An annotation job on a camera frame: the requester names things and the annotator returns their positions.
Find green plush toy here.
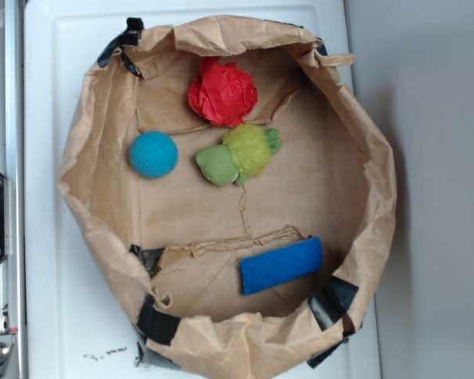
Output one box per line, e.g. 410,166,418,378
195,124,282,186

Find blue textured ball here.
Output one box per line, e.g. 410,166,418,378
129,131,179,178

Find blue sponge block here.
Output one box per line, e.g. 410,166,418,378
239,237,323,295

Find white plastic tray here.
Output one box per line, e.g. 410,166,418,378
22,4,382,379

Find aluminium frame rail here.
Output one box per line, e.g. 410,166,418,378
0,1,28,378

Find red paper ball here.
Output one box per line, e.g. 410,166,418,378
187,57,258,128

